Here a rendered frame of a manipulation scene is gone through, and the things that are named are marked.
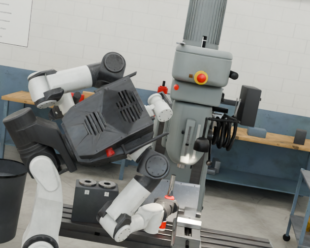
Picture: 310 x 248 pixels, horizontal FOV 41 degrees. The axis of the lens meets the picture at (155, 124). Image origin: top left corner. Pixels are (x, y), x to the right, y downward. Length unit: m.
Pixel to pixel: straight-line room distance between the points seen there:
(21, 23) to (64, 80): 5.08
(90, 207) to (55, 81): 0.81
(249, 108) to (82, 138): 1.12
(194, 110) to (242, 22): 4.43
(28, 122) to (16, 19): 5.18
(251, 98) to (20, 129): 1.27
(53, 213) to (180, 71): 0.80
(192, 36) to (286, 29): 4.31
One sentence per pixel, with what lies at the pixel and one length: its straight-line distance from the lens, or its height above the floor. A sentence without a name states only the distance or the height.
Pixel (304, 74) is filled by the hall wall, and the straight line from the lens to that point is 6.58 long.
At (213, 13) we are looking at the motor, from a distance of 2.25.
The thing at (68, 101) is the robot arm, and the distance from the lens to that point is 1.89.
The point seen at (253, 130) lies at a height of 0.96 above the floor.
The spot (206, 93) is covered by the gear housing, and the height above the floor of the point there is 1.69.
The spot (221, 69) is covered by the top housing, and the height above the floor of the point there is 1.81.
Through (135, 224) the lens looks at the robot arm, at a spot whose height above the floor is 1.15.
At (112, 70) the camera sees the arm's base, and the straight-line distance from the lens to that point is 1.64.
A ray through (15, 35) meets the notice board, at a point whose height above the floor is 1.67.
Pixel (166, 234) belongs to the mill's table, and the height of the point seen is 0.93.
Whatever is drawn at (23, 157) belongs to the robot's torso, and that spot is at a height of 1.38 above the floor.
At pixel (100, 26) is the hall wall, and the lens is 6.38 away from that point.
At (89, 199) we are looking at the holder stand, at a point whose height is 1.06.
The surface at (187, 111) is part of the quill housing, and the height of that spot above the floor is 1.58.
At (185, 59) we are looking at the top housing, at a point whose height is 1.83.
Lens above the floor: 1.86
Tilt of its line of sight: 10 degrees down
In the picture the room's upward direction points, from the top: 9 degrees clockwise
